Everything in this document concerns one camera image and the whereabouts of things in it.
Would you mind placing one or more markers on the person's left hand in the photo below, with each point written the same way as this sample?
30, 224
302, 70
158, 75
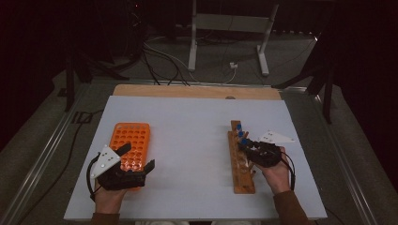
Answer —
108, 201

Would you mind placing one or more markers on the blue-capped glass test tube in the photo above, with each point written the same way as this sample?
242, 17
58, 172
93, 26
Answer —
243, 141
238, 126
240, 134

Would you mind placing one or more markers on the black tripod stand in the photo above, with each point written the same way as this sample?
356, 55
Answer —
70, 81
327, 93

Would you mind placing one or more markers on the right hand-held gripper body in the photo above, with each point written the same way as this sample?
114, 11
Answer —
266, 154

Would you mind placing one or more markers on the aluminium floor frame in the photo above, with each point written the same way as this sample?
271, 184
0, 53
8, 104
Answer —
47, 150

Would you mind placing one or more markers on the person's right hand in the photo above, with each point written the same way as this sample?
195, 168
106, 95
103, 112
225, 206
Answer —
278, 178

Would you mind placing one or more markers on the wooden test tube rack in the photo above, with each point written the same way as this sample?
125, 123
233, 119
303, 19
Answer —
244, 184

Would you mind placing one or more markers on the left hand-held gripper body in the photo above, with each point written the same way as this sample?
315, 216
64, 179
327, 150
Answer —
119, 181

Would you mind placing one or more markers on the grey metal stand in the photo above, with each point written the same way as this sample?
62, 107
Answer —
231, 23

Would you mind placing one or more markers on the power strip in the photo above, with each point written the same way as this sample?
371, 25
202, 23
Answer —
292, 32

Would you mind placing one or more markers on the dark equipment rack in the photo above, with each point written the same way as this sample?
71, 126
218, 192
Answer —
136, 28

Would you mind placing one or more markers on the white plug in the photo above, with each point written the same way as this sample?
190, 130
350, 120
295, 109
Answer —
233, 65

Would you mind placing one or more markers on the orange plastic test tube rack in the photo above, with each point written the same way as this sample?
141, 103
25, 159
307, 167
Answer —
130, 137

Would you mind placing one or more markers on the white table cover sheet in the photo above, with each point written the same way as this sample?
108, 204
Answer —
187, 156

